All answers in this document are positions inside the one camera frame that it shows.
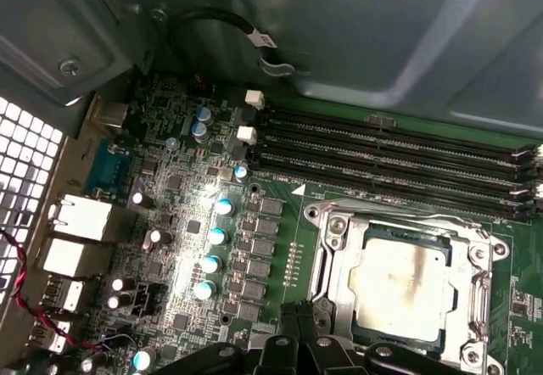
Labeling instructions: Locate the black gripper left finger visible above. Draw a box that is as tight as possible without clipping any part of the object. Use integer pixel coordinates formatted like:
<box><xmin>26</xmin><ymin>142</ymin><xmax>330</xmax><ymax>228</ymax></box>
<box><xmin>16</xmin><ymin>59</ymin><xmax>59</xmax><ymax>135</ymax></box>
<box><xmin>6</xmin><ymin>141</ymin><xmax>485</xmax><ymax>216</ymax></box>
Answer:
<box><xmin>159</xmin><ymin>302</ymin><xmax>303</xmax><ymax>375</ymax></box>

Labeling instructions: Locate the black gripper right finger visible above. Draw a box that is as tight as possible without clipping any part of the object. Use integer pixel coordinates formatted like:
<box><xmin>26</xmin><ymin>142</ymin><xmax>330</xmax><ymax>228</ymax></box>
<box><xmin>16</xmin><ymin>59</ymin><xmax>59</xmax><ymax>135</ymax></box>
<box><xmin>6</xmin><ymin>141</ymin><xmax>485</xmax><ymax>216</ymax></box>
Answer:
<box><xmin>299</xmin><ymin>302</ymin><xmax>434</xmax><ymax>375</ymax></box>

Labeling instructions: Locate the metal socket cover frame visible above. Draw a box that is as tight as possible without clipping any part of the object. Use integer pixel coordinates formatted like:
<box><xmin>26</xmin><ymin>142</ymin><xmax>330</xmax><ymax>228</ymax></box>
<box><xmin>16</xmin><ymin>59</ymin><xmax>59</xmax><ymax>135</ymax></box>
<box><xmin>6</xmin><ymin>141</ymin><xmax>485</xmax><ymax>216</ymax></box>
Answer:
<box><xmin>324</xmin><ymin>213</ymin><xmax>494</xmax><ymax>350</ymax></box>

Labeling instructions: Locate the silver square CPU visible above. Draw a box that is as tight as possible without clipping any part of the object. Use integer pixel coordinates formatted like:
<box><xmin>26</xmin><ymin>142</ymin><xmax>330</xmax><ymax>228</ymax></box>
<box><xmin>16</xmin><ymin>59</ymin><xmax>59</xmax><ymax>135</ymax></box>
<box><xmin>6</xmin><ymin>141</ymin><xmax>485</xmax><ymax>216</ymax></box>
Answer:
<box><xmin>347</xmin><ymin>234</ymin><xmax>459</xmax><ymax>344</ymax></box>

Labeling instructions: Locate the thin metal locking lever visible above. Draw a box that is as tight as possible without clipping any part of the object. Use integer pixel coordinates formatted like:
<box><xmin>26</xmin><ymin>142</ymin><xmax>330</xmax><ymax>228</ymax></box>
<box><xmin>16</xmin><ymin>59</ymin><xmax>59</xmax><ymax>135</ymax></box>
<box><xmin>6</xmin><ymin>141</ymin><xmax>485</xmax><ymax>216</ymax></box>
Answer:
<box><xmin>339</xmin><ymin>207</ymin><xmax>495</xmax><ymax>240</ymax></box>

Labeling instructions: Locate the metal CPU socket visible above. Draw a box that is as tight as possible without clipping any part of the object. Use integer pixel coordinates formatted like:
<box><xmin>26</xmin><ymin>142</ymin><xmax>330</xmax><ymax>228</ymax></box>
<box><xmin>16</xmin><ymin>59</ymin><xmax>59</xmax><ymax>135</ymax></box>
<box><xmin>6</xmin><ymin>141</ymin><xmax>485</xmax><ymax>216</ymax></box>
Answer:
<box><xmin>303</xmin><ymin>203</ymin><xmax>510</xmax><ymax>375</ymax></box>

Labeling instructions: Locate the blue-topped capacitor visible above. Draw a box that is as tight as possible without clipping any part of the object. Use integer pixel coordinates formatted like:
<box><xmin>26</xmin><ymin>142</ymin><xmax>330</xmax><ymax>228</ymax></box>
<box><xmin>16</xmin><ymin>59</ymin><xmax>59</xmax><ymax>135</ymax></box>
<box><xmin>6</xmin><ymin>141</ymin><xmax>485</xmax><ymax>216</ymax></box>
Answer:
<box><xmin>207</xmin><ymin>226</ymin><xmax>230</xmax><ymax>249</ymax></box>
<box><xmin>193</xmin><ymin>279</ymin><xmax>217</xmax><ymax>302</ymax></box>
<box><xmin>199</xmin><ymin>254</ymin><xmax>224</xmax><ymax>275</ymax></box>
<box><xmin>214</xmin><ymin>196</ymin><xmax>237</xmax><ymax>219</ymax></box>

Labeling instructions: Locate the green motherboard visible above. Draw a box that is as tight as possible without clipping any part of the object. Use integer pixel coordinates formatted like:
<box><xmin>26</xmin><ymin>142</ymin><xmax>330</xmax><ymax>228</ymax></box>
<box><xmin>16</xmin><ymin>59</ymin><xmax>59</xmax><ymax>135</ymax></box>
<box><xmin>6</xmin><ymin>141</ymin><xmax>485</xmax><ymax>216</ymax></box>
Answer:
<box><xmin>25</xmin><ymin>69</ymin><xmax>543</xmax><ymax>375</ymax></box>

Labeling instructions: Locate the silver rear port block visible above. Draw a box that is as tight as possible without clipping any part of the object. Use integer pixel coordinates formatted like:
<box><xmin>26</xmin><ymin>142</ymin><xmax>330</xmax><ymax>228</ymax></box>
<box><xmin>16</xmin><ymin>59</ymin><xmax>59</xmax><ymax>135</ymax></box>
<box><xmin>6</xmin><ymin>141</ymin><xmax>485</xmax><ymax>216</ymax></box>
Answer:
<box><xmin>37</xmin><ymin>276</ymin><xmax>88</xmax><ymax>313</ymax></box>
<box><xmin>41</xmin><ymin>238</ymin><xmax>115</xmax><ymax>279</ymax></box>
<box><xmin>47</xmin><ymin>193</ymin><xmax>115</xmax><ymax>241</ymax></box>
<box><xmin>27</xmin><ymin>318</ymin><xmax>73</xmax><ymax>350</ymax></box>

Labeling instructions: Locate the blue serial port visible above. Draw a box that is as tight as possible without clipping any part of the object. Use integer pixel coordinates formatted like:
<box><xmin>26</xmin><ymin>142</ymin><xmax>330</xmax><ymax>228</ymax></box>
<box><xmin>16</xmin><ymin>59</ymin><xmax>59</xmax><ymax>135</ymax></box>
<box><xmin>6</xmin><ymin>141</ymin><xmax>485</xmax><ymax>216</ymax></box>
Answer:
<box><xmin>84</xmin><ymin>142</ymin><xmax>133</xmax><ymax>194</ymax></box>

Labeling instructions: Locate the small silver rear port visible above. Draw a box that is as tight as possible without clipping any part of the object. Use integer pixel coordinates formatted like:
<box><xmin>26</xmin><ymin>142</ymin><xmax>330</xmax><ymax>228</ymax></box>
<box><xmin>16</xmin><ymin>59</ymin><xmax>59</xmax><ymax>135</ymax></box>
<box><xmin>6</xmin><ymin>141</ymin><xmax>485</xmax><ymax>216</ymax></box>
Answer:
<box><xmin>89</xmin><ymin>97</ymin><xmax>129</xmax><ymax>134</ymax></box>

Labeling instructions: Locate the black open PC case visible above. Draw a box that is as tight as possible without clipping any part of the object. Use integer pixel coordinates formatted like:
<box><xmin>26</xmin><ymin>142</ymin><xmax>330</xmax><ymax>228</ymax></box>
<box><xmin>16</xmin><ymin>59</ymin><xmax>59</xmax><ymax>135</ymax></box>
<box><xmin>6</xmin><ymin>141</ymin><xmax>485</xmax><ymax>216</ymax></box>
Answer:
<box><xmin>0</xmin><ymin>0</ymin><xmax>543</xmax><ymax>363</ymax></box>

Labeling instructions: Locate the red black twisted wire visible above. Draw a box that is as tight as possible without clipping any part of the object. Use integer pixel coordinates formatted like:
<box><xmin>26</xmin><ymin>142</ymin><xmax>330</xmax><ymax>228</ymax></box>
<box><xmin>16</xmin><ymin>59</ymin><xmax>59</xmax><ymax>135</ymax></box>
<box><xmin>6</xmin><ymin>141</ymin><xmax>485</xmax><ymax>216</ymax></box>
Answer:
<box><xmin>0</xmin><ymin>227</ymin><xmax>105</xmax><ymax>351</ymax></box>

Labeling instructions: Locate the black wire with white label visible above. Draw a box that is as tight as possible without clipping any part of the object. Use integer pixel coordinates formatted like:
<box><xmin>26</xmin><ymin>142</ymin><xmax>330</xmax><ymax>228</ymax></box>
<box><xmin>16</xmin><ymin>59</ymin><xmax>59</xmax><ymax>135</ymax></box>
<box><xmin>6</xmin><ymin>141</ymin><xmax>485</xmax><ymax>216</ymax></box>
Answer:
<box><xmin>169</xmin><ymin>6</ymin><xmax>281</xmax><ymax>70</ymax></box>

